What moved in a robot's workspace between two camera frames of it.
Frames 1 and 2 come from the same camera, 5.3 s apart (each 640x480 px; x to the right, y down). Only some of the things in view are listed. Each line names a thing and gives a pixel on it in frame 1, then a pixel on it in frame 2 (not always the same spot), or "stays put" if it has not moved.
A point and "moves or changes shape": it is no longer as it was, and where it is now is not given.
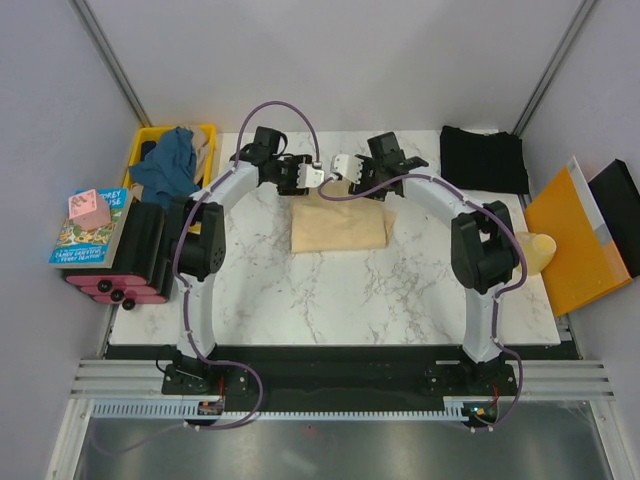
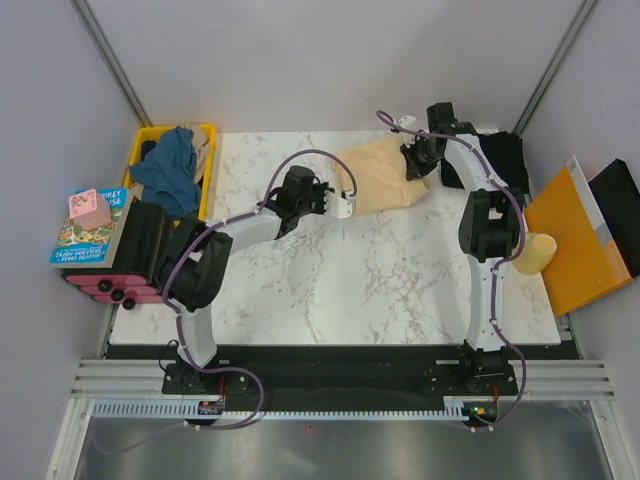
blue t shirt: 168,171 stays put
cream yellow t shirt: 318,224 moves or changes shape
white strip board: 592,208 stays put
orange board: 584,264 stays put
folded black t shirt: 478,161 stays put
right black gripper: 367,163 -> 415,169
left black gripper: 292,190 -> 321,189
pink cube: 89,210 stays put
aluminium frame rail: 535,378 stays put
